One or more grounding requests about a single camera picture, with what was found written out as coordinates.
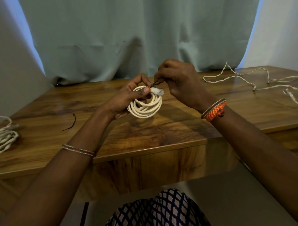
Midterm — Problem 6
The orange braided bracelet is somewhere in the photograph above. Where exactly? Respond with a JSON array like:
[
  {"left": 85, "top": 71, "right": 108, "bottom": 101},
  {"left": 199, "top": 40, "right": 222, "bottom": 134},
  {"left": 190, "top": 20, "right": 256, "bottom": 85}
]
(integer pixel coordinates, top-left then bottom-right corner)
[
  {"left": 201, "top": 98, "right": 227, "bottom": 120},
  {"left": 205, "top": 101, "right": 227, "bottom": 123}
]

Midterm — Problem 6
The person's left forearm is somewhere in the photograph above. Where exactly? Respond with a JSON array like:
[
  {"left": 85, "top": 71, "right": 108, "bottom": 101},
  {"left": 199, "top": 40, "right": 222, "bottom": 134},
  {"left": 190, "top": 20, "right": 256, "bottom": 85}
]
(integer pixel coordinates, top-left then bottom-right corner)
[{"left": 0, "top": 109, "right": 115, "bottom": 226}]

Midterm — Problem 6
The person's right hand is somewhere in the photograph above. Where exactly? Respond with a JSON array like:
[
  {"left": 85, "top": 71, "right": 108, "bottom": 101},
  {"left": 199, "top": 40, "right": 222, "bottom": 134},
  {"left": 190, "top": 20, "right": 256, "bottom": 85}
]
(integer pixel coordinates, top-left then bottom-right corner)
[{"left": 153, "top": 59, "right": 217, "bottom": 113}]

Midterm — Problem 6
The silver beaded bangle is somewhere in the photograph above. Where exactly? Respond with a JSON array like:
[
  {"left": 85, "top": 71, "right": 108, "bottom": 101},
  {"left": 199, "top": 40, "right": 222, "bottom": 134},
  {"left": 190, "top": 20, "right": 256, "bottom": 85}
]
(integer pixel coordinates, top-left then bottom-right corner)
[{"left": 61, "top": 144, "right": 96, "bottom": 158}]

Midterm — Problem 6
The teal fabric curtain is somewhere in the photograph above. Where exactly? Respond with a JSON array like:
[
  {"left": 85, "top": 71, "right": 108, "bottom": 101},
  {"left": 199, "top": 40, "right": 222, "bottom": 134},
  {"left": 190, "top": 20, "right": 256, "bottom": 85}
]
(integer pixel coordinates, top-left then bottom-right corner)
[{"left": 18, "top": 0, "right": 260, "bottom": 86}]

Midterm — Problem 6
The plain white cable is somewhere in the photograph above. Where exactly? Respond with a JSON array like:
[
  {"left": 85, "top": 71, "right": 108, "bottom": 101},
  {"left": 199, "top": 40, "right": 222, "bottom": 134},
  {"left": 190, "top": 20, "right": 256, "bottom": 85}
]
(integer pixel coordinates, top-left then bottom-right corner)
[{"left": 127, "top": 85, "right": 164, "bottom": 119}]

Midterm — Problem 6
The person's right forearm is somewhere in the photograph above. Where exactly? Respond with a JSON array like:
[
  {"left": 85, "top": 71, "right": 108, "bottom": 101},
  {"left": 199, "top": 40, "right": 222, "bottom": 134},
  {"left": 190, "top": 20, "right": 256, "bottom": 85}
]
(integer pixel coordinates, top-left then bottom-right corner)
[{"left": 210, "top": 106, "right": 298, "bottom": 222}]

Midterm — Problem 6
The wooden drawer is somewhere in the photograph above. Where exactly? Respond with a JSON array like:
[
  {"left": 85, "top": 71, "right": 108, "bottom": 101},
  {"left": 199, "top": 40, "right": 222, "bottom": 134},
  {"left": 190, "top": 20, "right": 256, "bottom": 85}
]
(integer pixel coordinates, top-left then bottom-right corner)
[{"left": 265, "top": 127, "right": 298, "bottom": 156}]

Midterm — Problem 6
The person's left hand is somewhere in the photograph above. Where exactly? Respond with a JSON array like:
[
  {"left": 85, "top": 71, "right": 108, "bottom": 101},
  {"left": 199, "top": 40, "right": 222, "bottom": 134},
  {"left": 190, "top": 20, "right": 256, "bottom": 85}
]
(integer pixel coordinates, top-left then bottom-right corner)
[{"left": 100, "top": 73, "right": 153, "bottom": 120}]

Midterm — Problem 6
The wooden desk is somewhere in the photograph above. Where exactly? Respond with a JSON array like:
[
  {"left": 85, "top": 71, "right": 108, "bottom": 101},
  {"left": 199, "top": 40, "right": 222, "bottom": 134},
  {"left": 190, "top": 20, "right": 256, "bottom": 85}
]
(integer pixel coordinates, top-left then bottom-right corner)
[{"left": 0, "top": 66, "right": 298, "bottom": 210}]

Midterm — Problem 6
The short black twist tie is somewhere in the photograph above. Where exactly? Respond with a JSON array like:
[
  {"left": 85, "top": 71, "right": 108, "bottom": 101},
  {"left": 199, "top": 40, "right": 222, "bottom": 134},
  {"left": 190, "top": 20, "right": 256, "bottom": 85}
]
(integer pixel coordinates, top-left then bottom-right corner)
[{"left": 61, "top": 113, "right": 77, "bottom": 132}]

